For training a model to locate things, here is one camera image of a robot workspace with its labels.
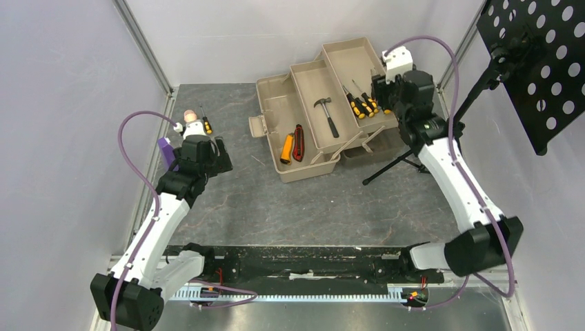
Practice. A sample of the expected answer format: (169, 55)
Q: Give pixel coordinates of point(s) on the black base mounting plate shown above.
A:
(306, 270)

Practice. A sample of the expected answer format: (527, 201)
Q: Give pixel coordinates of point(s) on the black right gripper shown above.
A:
(379, 89)

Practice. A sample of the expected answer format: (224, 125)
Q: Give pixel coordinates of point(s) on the purple box with grid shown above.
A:
(168, 153)

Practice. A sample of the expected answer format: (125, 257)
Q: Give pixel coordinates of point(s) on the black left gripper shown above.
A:
(222, 161)

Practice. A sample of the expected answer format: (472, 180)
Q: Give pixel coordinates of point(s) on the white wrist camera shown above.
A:
(190, 128)
(396, 62)

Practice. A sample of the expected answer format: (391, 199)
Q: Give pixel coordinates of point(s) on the black perforated panel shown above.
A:
(545, 43)

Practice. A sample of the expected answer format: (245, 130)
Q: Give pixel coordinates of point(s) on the beige wooden handle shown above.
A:
(190, 116)

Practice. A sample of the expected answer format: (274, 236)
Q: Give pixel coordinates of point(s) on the beige translucent tool box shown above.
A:
(286, 100)

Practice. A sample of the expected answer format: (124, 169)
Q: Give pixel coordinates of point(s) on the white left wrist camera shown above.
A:
(190, 128)

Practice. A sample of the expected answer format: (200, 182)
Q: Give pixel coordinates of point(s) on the aluminium frame rail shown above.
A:
(144, 47)

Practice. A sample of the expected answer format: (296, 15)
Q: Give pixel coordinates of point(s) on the claw hammer black grip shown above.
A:
(323, 103)

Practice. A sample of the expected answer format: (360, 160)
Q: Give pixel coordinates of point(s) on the black-yellow screwdriver cluster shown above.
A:
(363, 106)

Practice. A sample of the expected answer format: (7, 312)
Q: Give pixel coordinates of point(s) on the small black-yellow screwdriver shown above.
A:
(206, 123)

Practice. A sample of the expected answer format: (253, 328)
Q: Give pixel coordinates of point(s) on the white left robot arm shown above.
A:
(134, 292)

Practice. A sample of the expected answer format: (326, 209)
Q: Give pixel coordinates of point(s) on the thin black-yellow screwdriver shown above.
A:
(370, 104)

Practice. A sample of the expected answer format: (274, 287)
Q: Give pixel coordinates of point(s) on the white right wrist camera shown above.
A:
(396, 62)

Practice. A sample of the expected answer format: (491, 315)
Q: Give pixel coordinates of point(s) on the red black utility knife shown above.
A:
(299, 144)

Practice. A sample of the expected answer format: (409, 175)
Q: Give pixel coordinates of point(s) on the black tripod stand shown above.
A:
(419, 132)

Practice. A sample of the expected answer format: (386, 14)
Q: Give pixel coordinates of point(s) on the orange handled tool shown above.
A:
(286, 152)

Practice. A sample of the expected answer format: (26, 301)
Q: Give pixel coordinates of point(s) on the large black-yellow Phillips screwdriver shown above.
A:
(354, 104)

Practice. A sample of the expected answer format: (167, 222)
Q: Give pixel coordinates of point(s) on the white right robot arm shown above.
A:
(487, 238)

